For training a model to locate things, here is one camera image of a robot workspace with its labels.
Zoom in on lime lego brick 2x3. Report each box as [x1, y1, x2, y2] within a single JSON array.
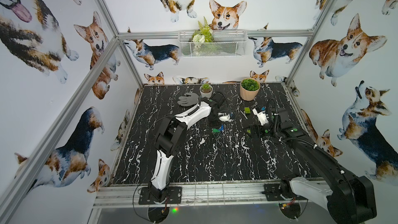
[[244, 107, 251, 114]]

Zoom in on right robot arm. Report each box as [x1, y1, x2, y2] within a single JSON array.
[[245, 108, 377, 224]]

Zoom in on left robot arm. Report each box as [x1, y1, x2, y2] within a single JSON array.
[[149, 91, 233, 198]]

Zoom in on small white plant pot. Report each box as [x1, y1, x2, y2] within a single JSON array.
[[200, 84, 213, 99]]

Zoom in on grey work glove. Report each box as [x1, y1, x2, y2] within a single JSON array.
[[177, 92, 199, 107]]

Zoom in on large beige plant pot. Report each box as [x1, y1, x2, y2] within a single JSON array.
[[239, 78, 261, 101]]

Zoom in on fern in basket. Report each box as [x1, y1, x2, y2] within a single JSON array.
[[191, 17, 214, 54]]

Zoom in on white wire basket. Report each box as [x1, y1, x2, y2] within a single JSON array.
[[178, 31, 248, 58]]

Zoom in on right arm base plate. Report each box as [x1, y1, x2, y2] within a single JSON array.
[[262, 184, 291, 202]]

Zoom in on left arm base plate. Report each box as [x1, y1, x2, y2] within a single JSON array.
[[138, 187, 182, 205]]

